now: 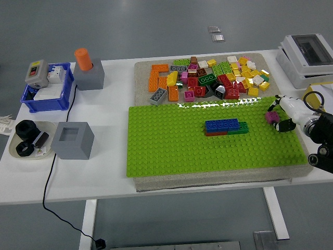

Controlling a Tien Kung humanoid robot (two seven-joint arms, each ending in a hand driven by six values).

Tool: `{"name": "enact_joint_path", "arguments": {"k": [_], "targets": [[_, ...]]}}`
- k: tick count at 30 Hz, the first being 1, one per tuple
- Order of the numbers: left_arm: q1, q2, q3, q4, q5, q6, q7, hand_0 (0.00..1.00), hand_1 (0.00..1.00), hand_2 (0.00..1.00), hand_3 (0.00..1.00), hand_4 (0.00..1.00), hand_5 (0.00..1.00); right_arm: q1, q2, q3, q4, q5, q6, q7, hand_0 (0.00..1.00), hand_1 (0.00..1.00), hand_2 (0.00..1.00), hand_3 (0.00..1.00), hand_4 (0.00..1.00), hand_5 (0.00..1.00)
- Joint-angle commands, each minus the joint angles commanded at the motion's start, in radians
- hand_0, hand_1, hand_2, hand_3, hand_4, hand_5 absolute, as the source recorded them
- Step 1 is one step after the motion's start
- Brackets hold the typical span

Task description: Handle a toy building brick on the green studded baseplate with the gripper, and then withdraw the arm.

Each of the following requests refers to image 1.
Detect orange cylinder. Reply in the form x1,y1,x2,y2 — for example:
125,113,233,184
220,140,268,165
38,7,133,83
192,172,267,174
73,47,93,72

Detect white circuit breaker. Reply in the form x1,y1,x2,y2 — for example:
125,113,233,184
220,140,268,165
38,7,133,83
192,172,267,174
47,65,65,84

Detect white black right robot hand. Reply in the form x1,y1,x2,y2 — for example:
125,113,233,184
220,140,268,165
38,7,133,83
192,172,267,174
266,94,314,134

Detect pink square toy brick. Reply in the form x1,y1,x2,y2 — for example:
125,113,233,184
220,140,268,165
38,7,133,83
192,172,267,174
265,111,281,124

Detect green studded baseplate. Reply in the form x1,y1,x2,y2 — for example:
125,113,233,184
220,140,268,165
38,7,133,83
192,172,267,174
126,95,307,179

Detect grey block with square hole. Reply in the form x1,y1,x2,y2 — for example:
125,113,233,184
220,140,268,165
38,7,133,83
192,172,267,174
50,121,95,160

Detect blue plastic bin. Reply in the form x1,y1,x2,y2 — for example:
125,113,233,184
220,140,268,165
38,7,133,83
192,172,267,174
20,62,75,114

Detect grey metal floor plate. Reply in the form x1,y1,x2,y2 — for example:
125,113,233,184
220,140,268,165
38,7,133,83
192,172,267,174
253,230,275,250

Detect yellow cardboard box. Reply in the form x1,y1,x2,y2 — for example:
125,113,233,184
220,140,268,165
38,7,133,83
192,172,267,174
302,82,333,113

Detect grey block with round socket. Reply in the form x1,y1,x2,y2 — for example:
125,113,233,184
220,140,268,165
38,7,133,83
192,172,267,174
73,59,106,91

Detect black power cord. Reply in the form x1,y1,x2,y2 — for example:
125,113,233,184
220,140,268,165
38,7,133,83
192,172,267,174
42,82,95,241

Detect yellow sloped toy brick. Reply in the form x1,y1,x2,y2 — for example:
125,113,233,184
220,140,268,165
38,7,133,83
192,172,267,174
166,71,179,88

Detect dark brown roller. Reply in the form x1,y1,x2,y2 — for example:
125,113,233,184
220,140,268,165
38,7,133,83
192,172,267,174
32,132,50,148

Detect white paper strips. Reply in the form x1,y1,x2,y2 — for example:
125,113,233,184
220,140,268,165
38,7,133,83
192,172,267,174
0,113,14,135

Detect dark green long toy brick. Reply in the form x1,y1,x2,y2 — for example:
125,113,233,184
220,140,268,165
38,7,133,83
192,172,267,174
227,121,249,135
198,73,218,87

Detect grey metal floor bar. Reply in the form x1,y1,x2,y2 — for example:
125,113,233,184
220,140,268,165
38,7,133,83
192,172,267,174
109,241,241,250

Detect white distribution box dark window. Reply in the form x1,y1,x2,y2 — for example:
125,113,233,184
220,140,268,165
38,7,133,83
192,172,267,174
280,33,333,77

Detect small black nut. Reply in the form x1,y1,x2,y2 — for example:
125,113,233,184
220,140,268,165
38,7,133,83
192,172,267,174
16,141,35,158

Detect grey-brown foam mat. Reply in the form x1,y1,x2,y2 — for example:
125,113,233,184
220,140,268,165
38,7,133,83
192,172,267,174
134,53,314,194

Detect white table leg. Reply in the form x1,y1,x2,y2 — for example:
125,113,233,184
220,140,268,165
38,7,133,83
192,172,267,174
79,199,98,250
262,187,290,241

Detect grey push-button switch box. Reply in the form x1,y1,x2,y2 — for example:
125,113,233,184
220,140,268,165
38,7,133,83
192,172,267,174
24,59,50,88

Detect orange long toy brick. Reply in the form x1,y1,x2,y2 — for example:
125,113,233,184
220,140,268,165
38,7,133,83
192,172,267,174
148,71,160,93
151,64,170,73

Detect beige plastic tray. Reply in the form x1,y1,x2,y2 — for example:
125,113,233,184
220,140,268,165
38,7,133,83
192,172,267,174
8,120,57,160

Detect white wall switch panel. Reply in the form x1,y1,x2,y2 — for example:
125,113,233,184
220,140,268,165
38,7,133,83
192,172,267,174
33,86,63,101

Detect white junction box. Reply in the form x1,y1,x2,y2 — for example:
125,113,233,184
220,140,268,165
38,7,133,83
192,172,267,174
275,46,333,90

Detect large black nut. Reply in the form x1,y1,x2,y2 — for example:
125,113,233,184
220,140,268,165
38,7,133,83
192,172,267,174
15,119,37,139

